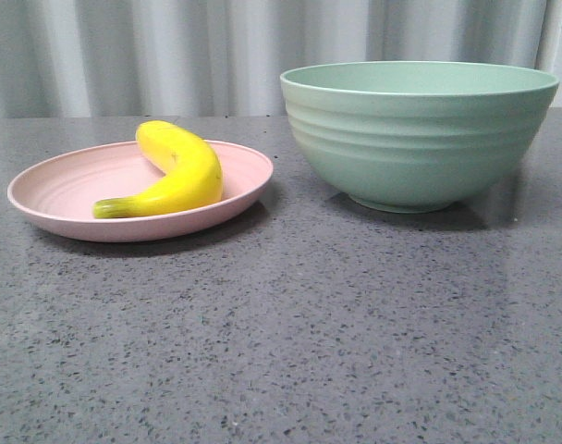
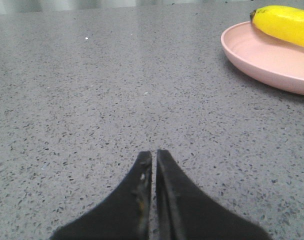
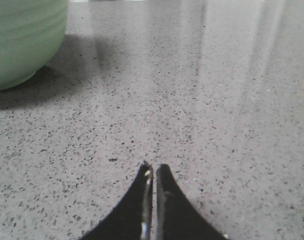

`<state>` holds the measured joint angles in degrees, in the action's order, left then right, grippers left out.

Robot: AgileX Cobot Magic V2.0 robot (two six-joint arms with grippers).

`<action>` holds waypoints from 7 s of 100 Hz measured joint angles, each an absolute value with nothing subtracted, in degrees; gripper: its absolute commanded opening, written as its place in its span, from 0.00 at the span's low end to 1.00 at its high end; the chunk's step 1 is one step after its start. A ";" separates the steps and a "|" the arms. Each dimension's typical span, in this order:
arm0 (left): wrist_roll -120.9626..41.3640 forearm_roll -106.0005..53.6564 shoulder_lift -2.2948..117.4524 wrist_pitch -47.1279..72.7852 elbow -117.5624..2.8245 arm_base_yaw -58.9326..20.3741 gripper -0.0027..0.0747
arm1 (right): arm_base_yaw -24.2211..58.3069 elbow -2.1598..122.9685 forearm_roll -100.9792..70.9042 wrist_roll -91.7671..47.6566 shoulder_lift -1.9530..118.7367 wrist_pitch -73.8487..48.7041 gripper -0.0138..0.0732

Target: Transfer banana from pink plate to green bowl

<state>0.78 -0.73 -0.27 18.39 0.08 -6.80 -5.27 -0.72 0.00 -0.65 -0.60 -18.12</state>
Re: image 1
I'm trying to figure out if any green ribbed bowl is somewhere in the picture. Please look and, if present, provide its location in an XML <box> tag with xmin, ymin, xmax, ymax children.
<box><xmin>280</xmin><ymin>61</ymin><xmax>559</xmax><ymax>213</ymax></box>

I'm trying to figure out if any yellow banana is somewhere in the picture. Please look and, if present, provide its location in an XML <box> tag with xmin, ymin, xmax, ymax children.
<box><xmin>92</xmin><ymin>120</ymin><xmax>223</xmax><ymax>218</ymax></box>

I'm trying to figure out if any white pleated curtain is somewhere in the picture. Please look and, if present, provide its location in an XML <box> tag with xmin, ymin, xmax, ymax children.
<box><xmin>0</xmin><ymin>1</ymin><xmax>562</xmax><ymax>118</ymax></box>

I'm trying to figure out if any pink plate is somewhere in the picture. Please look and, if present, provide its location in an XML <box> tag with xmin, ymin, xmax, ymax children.
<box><xmin>7</xmin><ymin>141</ymin><xmax>274</xmax><ymax>242</ymax></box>

